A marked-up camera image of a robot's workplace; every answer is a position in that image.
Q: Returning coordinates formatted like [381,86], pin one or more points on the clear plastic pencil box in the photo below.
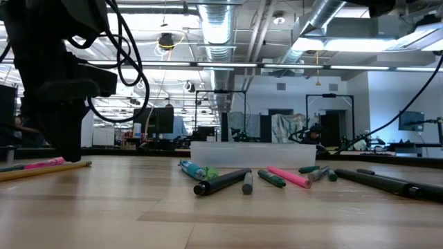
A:
[252,155]

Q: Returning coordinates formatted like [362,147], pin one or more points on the black metal frame stand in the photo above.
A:
[328,95]
[221,92]

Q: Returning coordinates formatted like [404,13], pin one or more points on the black marker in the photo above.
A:
[221,181]

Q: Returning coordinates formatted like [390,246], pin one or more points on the yellow pencil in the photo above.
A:
[41,171]

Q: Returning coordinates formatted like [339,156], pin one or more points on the person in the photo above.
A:
[313,136]
[29,138]
[179,126]

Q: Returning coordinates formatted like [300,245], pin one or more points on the light green mechanical pencil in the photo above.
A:
[212,172]

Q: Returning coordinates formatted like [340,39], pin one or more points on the blue multicolour pen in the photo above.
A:
[192,169]

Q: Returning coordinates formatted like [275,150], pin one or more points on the grey pen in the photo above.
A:
[316,174]
[247,185]

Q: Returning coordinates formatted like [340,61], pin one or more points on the black computer monitor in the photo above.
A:
[159,120]

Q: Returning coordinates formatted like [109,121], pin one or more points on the dark green pen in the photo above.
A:
[271,178]

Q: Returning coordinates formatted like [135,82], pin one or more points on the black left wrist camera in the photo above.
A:
[98,79]

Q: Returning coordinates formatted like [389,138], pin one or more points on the white cup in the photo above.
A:
[137,130]

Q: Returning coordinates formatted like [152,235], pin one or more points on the plastic covered rack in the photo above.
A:
[285,128]
[242,121]

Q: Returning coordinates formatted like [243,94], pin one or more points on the pink pencil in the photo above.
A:
[289,176]

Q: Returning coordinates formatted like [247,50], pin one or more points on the black pen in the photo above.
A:
[377,183]
[432,192]

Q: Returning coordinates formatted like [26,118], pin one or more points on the silver ventilation duct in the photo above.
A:
[216,27]
[322,14]

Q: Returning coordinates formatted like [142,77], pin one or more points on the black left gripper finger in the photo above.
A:
[67,135]

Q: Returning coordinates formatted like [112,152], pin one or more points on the pink and green highlighter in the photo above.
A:
[45,162]

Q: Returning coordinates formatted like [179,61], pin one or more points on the black cabinet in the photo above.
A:
[7,114]

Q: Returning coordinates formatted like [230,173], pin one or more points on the wall-mounted monitor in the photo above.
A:
[412,121]

